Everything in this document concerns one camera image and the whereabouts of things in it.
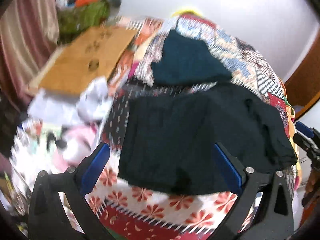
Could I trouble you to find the black pants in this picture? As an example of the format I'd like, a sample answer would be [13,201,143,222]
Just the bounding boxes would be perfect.
[118,83,297,195]

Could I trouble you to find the wooden wardrobe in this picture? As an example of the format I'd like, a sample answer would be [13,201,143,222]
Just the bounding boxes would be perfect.
[285,35,320,119]

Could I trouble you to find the patchwork patterned bedspread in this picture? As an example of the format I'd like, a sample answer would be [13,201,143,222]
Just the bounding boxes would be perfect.
[10,15,303,240]

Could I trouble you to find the white crumpled cloth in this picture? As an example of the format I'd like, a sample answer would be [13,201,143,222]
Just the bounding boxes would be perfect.
[27,76,113,126]

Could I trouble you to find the folded dark teal pants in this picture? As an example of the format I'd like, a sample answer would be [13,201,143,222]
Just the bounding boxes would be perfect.
[151,30,232,86]

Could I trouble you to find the bamboo lap desk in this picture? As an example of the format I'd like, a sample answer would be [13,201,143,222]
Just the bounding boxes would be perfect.
[25,26,137,96]

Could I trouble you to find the striped red gold curtain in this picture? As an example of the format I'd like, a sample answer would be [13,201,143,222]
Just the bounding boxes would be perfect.
[1,0,59,108]

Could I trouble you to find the green storage basket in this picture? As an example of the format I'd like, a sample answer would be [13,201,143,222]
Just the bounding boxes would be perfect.
[57,1,110,44]

